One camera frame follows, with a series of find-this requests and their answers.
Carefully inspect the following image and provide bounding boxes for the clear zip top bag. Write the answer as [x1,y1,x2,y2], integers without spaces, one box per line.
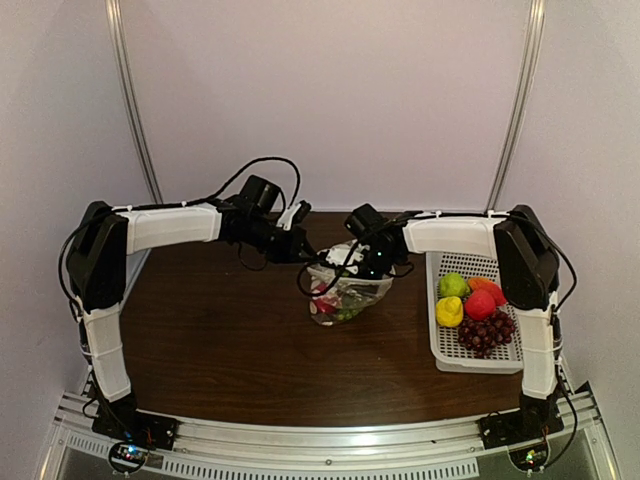
[306,240,393,327]

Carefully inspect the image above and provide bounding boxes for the green fake apple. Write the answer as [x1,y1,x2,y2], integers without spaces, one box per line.
[438,272,471,299]

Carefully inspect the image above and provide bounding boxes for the yellow fake lemon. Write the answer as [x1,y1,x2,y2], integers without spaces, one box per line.
[435,296,464,328]

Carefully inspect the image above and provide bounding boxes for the red fake apple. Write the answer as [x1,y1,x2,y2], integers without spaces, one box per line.
[467,277,507,306]

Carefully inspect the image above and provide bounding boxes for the pink fake peach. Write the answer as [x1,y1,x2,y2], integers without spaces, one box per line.
[464,290,497,321]

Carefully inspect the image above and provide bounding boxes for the purple fake grapes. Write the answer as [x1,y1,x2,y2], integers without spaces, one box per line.
[457,310,516,358]

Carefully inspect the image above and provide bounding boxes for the green fake grapes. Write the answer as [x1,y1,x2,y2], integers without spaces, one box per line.
[333,296,367,323]

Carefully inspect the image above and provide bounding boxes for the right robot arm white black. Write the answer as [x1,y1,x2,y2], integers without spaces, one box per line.
[344,204,561,436]

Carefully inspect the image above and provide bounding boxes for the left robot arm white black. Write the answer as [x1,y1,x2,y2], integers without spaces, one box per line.
[64,175,315,428]

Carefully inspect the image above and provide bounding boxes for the white perforated plastic basket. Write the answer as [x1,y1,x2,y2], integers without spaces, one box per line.
[426,252,522,374]

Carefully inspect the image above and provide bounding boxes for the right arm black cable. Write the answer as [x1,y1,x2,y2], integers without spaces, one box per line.
[296,219,401,299]

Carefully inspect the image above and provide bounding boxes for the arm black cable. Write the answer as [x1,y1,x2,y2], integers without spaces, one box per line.
[57,156,303,311]
[296,219,401,299]

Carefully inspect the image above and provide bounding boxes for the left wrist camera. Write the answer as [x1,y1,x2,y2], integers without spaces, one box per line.
[276,200,311,231]

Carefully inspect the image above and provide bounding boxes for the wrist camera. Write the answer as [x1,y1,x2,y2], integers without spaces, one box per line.
[276,200,311,231]
[320,243,364,274]

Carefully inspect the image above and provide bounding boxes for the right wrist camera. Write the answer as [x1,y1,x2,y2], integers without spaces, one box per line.
[320,243,364,274]

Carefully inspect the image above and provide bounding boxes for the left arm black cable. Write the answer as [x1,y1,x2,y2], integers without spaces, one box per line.
[57,156,303,311]

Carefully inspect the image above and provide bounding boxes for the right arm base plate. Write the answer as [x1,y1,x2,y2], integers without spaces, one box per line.
[477,407,564,449]

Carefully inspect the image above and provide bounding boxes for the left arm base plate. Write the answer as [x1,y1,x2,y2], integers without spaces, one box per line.
[92,411,179,451]

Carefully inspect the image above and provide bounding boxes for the aluminium front rail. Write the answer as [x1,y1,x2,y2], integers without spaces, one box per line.
[35,391,621,479]

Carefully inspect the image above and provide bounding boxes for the left aluminium frame post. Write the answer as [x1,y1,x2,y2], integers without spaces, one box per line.
[105,0,163,204]

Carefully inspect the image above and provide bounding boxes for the aluminium frame post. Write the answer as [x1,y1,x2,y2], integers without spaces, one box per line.
[105,0,163,204]
[485,0,547,210]

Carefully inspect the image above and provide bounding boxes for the right aluminium frame post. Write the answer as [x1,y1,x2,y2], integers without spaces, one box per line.
[485,0,547,210]

